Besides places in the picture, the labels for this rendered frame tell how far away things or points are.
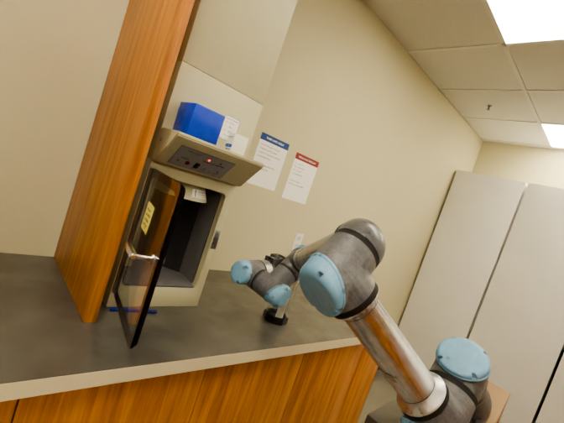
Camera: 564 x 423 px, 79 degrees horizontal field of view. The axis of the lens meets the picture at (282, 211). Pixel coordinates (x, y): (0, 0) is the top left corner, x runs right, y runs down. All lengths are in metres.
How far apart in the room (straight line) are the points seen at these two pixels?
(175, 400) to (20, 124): 1.01
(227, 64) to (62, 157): 0.69
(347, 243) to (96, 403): 0.70
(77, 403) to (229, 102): 0.91
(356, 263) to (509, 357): 2.99
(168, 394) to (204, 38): 1.02
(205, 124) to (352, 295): 0.62
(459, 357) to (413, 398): 0.17
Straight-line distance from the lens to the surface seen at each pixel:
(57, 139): 1.46
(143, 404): 1.09
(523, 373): 3.62
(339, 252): 0.69
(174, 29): 1.01
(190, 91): 1.12
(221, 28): 1.19
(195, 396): 1.17
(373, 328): 0.75
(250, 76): 1.23
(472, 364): 0.96
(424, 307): 3.78
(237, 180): 1.18
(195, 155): 1.05
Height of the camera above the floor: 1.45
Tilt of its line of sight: 4 degrees down
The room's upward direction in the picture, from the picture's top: 19 degrees clockwise
